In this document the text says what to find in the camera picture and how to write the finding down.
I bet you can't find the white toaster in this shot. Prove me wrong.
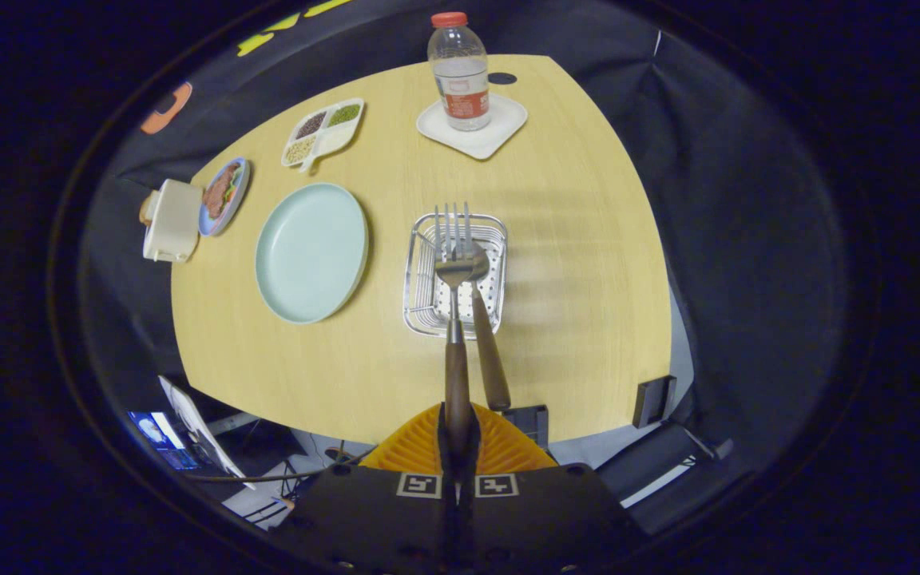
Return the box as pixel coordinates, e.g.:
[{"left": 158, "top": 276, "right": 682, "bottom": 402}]
[{"left": 142, "top": 179, "right": 204, "bottom": 264}]

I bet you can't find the black cable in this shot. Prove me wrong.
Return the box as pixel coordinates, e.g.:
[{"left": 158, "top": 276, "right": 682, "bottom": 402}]
[{"left": 180, "top": 449, "right": 373, "bottom": 485}]

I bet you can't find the white divided tray with beans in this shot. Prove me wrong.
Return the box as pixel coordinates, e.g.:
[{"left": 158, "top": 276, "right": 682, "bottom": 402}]
[{"left": 281, "top": 97, "right": 366, "bottom": 174}]

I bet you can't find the black table bracket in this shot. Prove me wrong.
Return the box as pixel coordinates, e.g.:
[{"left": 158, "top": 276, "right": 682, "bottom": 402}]
[{"left": 504, "top": 404, "right": 549, "bottom": 448}]

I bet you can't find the wooden-handled metal spoon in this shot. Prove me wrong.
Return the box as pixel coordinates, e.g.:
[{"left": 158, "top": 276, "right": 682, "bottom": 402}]
[{"left": 460, "top": 240, "right": 513, "bottom": 413}]

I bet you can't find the white square coaster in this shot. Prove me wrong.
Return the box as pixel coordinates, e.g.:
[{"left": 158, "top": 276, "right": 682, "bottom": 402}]
[{"left": 416, "top": 93, "right": 529, "bottom": 161}]

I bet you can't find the black table clamp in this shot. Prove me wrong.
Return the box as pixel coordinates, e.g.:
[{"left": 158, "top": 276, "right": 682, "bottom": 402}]
[{"left": 632, "top": 375, "right": 678, "bottom": 429}]

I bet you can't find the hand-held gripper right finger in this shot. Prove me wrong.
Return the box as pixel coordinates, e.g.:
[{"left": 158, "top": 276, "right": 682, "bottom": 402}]
[{"left": 458, "top": 402, "right": 644, "bottom": 575}]

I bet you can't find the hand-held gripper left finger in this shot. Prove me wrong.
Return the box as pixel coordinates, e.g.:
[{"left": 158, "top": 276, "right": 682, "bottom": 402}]
[{"left": 284, "top": 402, "right": 458, "bottom": 575}]

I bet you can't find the blue plate with food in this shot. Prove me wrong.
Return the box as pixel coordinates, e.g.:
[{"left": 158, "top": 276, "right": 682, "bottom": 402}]
[{"left": 198, "top": 157, "right": 252, "bottom": 237}]

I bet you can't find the mint green plate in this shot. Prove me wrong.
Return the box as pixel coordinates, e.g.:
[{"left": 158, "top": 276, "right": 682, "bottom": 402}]
[{"left": 255, "top": 183, "right": 370, "bottom": 325}]

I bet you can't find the laptop screen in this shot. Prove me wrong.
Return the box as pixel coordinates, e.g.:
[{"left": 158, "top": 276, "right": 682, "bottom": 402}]
[{"left": 126, "top": 410, "right": 199, "bottom": 472}]

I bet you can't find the white board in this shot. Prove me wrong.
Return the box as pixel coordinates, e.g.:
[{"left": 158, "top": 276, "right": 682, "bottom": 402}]
[{"left": 158, "top": 375, "right": 257, "bottom": 490}]

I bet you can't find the wooden-handled metal fork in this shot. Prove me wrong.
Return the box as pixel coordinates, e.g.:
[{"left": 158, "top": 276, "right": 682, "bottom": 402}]
[{"left": 434, "top": 202, "right": 474, "bottom": 450}]

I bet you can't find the clear bottle with red cap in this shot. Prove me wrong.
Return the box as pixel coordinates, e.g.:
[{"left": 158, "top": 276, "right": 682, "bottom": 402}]
[{"left": 427, "top": 11, "right": 491, "bottom": 132}]

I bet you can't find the perforated metal basket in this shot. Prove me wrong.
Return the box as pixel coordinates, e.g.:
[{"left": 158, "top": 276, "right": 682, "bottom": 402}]
[{"left": 402, "top": 212, "right": 509, "bottom": 339}]

